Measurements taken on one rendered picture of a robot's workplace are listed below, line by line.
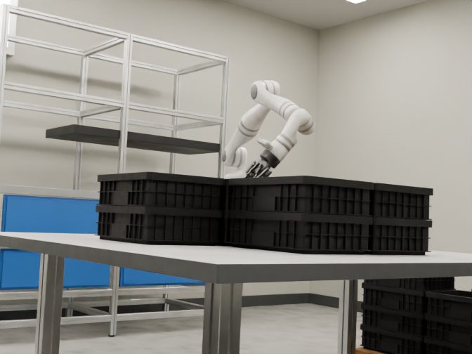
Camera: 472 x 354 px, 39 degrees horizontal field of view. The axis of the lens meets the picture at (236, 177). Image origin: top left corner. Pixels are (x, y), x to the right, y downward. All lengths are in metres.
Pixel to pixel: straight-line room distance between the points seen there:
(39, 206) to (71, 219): 0.23
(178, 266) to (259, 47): 5.05
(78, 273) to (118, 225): 2.06
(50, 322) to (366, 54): 4.82
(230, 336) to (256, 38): 5.12
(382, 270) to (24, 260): 2.82
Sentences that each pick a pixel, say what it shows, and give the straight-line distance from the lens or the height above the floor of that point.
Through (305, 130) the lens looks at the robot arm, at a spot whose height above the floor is 1.13.
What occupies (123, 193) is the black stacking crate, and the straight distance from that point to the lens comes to 2.25.
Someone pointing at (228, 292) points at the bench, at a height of 0.63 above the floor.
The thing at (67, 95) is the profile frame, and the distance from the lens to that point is 4.29.
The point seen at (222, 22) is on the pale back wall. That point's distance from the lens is 6.18.
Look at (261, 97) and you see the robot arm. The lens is 2.66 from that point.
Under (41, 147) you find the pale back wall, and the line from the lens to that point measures 5.14.
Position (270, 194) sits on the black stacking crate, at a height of 0.88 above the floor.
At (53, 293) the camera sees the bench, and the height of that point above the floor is 0.53.
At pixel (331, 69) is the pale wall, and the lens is 6.77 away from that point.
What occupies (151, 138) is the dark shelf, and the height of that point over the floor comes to 1.32.
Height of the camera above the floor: 0.79
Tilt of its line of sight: 4 degrees up
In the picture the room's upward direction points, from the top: 3 degrees clockwise
